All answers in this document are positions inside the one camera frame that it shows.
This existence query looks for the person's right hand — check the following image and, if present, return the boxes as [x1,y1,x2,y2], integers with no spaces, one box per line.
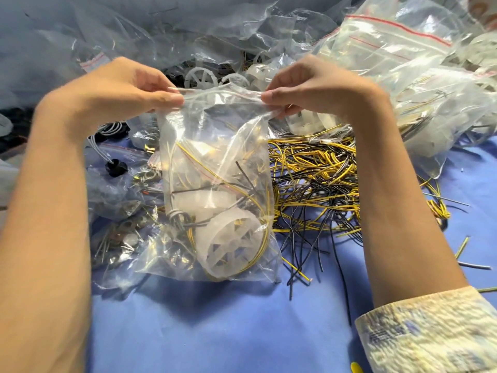
[260,54,390,129]

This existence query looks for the person's left hand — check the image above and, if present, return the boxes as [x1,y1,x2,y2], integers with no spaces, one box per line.
[43,56,185,142]

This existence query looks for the clear zip bag with parts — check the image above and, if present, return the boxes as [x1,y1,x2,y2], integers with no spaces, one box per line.
[155,83,283,285]

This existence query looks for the person's left forearm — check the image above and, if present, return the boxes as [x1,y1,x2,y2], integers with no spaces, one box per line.
[0,94,95,373]

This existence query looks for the person's right forearm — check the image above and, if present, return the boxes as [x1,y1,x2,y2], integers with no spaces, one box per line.
[349,93,471,308]

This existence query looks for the white plastic spoked wheel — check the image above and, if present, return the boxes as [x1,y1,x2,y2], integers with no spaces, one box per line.
[184,63,219,90]
[195,207,269,281]

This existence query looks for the heap of empty clear bags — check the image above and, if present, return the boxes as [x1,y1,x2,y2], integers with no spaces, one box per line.
[0,0,352,90]

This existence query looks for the black round knob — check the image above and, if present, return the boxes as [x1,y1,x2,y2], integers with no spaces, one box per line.
[105,159,129,177]

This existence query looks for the clear bag of metal parts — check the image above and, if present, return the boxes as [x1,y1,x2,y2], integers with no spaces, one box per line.
[86,143,168,290]

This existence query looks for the pile of filled clear bags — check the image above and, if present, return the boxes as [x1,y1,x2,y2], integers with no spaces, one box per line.
[307,0,497,180]

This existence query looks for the white patterned sleeve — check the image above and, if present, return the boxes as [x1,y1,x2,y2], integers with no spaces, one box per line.
[354,285,497,373]

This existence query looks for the grey cable bundle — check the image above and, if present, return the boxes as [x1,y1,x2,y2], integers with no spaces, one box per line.
[87,121,130,167]

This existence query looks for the pile of yellow black wires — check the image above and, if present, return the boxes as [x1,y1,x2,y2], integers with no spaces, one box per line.
[267,125,452,327]

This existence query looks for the loose yellow wire piece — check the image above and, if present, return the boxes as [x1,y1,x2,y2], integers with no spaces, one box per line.
[454,236,471,261]

